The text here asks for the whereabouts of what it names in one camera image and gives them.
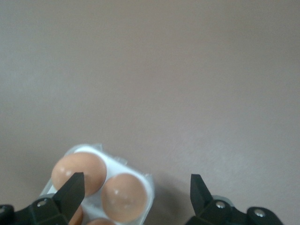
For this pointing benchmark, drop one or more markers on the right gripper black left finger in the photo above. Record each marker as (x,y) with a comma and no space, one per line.
(70,194)

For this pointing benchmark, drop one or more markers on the brown egg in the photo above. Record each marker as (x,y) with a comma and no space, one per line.
(77,216)
(78,165)
(100,222)
(124,198)

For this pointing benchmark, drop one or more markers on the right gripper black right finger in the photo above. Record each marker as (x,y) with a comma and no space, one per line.
(201,199)

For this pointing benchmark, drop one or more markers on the clear plastic egg box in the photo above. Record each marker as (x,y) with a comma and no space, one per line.
(117,165)

